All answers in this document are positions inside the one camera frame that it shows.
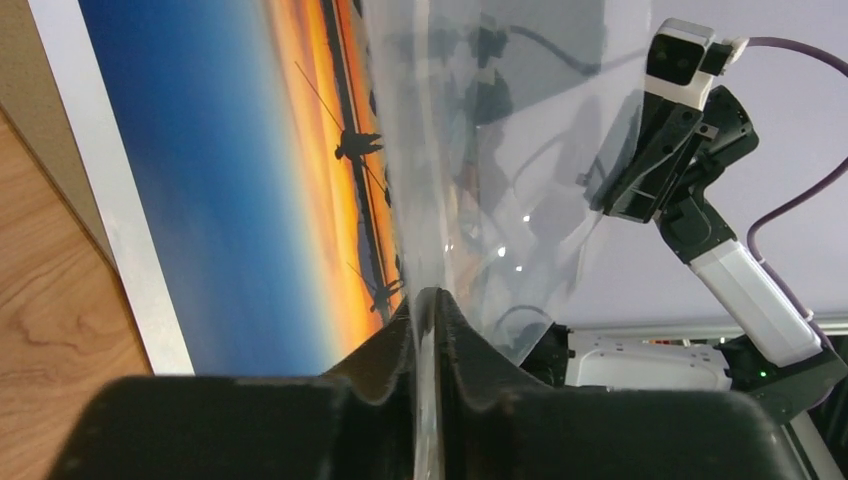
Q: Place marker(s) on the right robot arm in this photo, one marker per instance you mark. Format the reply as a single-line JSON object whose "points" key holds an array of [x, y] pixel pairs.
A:
{"points": [[780, 360]]}

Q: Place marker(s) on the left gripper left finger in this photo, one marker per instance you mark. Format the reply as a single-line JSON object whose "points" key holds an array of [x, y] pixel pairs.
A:
{"points": [[354, 421]]}

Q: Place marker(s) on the clear acrylic sheet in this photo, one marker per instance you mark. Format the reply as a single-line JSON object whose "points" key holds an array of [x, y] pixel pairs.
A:
{"points": [[503, 123]]}

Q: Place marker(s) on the sunset landscape photo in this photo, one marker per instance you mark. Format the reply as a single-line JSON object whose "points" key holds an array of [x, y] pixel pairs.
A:
{"points": [[232, 149]]}

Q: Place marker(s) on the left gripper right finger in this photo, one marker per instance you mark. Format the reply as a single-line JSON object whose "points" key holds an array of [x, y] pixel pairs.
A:
{"points": [[496, 421]]}

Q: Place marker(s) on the brown cardboard backing board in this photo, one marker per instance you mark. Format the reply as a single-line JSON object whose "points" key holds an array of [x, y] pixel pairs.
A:
{"points": [[31, 102]]}

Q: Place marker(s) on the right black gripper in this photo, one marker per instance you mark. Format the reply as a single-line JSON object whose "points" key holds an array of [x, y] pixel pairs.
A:
{"points": [[665, 144]]}

